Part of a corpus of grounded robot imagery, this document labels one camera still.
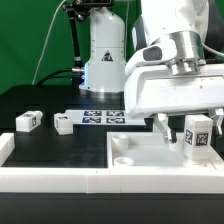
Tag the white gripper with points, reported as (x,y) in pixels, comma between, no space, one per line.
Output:
(152,90)

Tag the white square tabletop panel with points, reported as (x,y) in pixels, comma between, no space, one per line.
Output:
(145,149)

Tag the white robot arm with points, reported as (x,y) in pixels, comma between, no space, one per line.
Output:
(170,72)

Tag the white U-shaped obstacle fence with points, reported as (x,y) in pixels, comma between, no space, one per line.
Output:
(192,179)

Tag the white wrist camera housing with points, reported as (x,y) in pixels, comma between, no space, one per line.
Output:
(159,53)

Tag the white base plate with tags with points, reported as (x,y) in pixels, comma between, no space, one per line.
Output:
(102,117)

